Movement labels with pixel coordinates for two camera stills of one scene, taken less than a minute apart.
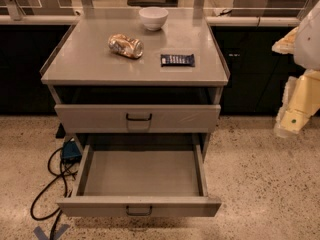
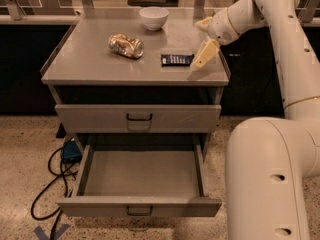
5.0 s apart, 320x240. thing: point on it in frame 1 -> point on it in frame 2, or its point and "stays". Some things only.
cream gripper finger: (301, 100) -> (209, 49)
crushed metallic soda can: (125, 45) stays
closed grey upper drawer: (137, 118) stays
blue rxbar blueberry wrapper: (177, 60) stays
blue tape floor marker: (56, 233) stays
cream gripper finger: (286, 45) -> (203, 24)
